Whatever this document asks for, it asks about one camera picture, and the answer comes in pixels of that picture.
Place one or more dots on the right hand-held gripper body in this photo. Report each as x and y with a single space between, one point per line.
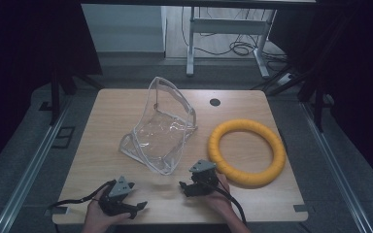
204 178

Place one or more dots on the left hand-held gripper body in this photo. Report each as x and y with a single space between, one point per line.
118 191

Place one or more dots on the clear plastic zipper bag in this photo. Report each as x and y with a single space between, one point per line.
162 136

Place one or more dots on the person's right hand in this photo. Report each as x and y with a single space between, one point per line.
218 200

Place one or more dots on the person's left hand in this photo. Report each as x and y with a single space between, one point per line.
97 213

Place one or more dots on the grey tape strip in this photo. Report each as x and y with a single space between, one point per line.
60 211
303 208

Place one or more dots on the black table grommet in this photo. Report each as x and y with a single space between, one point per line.
215 102

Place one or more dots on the black metal stand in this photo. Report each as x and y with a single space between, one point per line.
319 103
55 97

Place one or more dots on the white power strip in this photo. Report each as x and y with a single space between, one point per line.
286 78

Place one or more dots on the dark curtain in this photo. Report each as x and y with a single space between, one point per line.
356 64
29 48

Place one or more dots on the aluminium floor rail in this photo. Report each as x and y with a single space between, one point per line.
29 174
336 174

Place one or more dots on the white metal desk frame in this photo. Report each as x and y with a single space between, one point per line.
226 26

